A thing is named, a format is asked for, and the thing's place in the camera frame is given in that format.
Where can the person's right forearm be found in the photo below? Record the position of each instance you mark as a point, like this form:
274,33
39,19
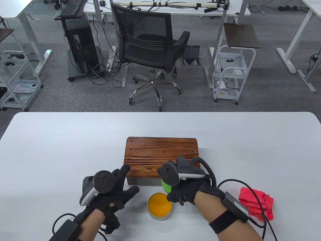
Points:
225,226

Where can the round metal wood wax tin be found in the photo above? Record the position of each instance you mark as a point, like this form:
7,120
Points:
158,205

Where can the black and white controller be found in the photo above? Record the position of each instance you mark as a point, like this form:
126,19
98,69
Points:
102,180
170,174

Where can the brown wooden stool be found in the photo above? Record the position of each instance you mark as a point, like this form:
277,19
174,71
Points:
155,150

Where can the black mesh office chair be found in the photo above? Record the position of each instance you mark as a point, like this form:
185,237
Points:
150,50

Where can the person's left hand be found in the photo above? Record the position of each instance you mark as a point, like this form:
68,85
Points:
112,198

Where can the person's right hand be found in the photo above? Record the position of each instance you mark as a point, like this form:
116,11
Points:
190,190

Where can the green round sponge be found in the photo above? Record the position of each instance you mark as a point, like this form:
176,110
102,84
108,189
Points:
166,187

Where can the black keyboard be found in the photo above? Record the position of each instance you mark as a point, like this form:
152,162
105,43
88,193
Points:
71,7

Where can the aluminium floor rail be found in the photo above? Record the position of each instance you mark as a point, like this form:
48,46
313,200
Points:
307,81

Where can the black computer tower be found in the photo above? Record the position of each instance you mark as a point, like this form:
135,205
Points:
82,47

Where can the grey computer stand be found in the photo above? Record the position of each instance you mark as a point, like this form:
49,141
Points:
74,70

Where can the white power strip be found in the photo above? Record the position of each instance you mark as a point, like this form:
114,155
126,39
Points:
110,61

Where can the white rolling cart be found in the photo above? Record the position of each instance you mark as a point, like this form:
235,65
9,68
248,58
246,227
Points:
22,87
232,95

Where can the person's left forearm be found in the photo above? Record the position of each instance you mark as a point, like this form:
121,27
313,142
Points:
91,226

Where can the aluminium frame post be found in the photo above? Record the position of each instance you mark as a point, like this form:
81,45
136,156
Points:
123,75
218,37

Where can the dark brown side table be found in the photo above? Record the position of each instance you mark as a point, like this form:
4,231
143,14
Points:
5,34
240,35

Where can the black floor socket box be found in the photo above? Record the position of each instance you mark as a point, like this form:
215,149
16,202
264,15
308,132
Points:
191,52

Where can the white desk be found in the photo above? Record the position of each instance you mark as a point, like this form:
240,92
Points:
299,34
15,7
175,11

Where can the black power strip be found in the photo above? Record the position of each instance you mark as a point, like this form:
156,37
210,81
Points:
287,8

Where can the black power adapter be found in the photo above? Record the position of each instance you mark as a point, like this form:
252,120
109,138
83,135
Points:
314,57

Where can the red cloth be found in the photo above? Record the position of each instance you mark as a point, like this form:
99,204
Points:
263,203

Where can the beige rod bundle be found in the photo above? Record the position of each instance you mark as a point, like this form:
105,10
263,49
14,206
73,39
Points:
175,4

